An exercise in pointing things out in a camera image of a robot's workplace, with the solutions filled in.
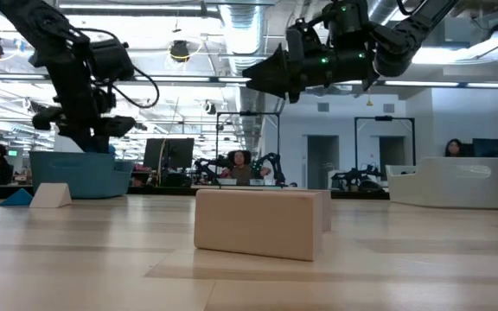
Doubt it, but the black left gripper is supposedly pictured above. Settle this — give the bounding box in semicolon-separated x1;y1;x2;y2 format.
31;88;137;155

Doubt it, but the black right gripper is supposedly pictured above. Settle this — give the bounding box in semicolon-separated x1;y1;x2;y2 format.
242;26;375;104

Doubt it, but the white wedge block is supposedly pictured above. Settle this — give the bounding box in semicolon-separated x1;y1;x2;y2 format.
29;182;73;210

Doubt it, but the blue triangular block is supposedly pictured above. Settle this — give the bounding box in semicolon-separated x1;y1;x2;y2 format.
0;188;34;207

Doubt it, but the long wooden rectangular block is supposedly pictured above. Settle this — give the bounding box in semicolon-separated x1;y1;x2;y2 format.
194;188;324;263

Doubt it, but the blue plastic bin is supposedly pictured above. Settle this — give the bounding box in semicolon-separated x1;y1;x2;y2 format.
29;150;137;200

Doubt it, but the black computer monitor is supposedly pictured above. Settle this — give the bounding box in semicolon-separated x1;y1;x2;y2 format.
143;137;195;172

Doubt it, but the grey door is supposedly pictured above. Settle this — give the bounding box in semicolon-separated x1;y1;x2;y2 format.
378;136;407;170
306;135;341;190

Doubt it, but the clear plastic bin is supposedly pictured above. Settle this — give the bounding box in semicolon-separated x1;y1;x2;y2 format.
386;156;498;210

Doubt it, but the dark blue computer monitor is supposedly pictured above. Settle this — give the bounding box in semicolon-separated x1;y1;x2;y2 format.
472;137;498;159

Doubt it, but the black rig frame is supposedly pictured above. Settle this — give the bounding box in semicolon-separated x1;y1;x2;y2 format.
215;111;282;187
354;115;417;168

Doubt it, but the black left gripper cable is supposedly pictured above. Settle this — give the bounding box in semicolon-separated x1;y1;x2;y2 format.
75;28;161;109

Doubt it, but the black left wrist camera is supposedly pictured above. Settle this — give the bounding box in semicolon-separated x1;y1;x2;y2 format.
87;37;137;83

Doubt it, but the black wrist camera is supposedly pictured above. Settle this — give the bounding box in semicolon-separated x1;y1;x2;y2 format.
87;37;137;83
322;0;370;48

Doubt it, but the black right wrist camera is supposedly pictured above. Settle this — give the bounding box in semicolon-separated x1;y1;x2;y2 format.
322;0;370;48

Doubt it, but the black table frame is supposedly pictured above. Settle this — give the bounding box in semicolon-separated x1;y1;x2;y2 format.
0;183;498;202

